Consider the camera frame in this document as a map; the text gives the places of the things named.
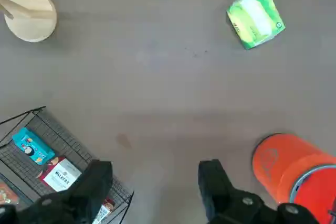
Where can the green tissue pack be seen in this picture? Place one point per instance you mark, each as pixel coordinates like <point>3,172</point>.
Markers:
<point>256,18</point>

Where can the red patterned snack box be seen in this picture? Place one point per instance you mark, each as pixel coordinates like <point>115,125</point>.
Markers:
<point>6,193</point>

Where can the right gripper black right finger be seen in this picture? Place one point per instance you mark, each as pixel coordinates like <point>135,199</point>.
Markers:
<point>225,203</point>

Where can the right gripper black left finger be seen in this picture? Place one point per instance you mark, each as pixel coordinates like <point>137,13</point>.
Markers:
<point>78,200</point>

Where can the orange round bin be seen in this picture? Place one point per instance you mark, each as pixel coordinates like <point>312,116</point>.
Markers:
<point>278,166</point>

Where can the red Walkers cookie box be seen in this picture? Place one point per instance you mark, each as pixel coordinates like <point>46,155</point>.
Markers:
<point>61,175</point>

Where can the wooden mug tree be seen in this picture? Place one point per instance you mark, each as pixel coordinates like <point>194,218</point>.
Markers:
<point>31,24</point>

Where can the teal snack packet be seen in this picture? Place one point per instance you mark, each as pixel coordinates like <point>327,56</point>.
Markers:
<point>32,146</point>

